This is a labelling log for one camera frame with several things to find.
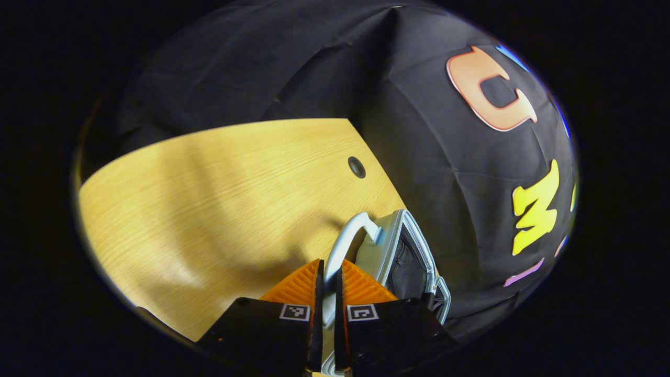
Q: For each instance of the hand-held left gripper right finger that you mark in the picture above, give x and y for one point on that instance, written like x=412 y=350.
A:
x=339 y=314

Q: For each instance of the black backdrop cloth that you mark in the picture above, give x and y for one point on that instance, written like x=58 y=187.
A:
x=419 y=173

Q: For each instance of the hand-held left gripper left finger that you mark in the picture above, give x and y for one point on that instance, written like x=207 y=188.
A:
x=317 y=314

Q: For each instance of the light blue suitcase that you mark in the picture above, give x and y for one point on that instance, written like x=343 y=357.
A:
x=382 y=246

